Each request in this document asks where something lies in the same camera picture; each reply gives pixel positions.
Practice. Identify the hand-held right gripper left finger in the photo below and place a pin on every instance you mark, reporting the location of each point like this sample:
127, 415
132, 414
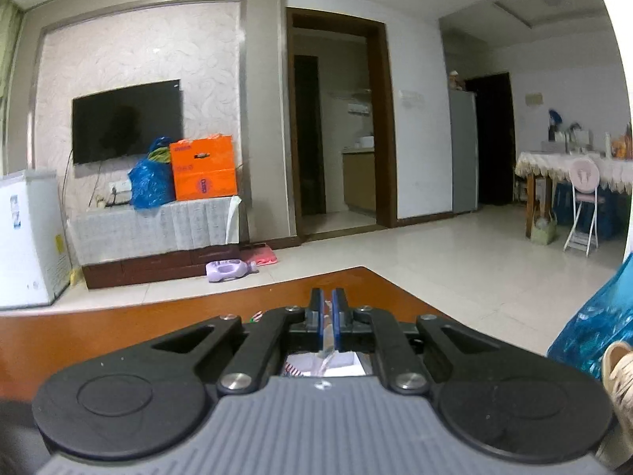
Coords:
320, 319

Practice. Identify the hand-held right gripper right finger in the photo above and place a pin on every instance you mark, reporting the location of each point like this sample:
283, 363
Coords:
337, 319

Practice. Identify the grey cardboard box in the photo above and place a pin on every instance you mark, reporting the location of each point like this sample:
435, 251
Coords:
355, 363

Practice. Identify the pink floor cloth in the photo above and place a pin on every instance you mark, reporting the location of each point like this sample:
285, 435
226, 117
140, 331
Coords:
261, 256

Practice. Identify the purple detergent bottle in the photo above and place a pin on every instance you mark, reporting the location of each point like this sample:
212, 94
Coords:
230, 271

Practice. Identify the wooden kitchen cabinet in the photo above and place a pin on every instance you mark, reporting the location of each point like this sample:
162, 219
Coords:
358, 180

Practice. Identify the dark wooden tv cabinet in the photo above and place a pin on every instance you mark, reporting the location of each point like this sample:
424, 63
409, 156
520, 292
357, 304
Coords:
148, 269

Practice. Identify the orange cardboard box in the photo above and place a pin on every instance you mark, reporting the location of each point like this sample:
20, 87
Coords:
203, 168

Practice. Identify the cloth covered tv cabinet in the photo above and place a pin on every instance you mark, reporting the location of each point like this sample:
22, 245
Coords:
148, 230

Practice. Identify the grey refrigerator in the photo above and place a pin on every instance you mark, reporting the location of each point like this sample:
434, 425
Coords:
462, 153

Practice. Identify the green basket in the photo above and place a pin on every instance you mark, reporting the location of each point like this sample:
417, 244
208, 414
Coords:
544, 231

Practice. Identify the white power strip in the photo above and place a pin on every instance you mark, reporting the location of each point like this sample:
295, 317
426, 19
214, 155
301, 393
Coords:
120, 188

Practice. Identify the yellow floor item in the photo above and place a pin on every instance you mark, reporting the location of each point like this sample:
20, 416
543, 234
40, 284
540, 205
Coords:
75, 277

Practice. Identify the dining table with lace cloth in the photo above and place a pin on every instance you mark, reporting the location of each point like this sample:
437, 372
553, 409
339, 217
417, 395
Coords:
544, 166

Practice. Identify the large blue plastic bag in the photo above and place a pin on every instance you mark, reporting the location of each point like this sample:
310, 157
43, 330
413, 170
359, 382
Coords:
598, 321

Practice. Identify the plush toy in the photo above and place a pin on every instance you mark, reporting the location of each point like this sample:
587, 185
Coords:
455, 80

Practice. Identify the pink folding chair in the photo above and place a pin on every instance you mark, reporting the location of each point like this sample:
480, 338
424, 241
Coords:
584, 183

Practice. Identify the person's beige shoe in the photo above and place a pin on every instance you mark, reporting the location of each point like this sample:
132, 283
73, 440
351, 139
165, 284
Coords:
620, 396

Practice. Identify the white chest freezer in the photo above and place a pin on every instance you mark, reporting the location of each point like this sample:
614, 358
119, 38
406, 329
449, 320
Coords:
29, 242

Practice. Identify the green curtain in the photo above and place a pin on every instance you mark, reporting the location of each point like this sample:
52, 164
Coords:
9, 84

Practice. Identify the black wall television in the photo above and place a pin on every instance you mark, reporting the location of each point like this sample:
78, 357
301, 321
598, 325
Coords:
126, 121

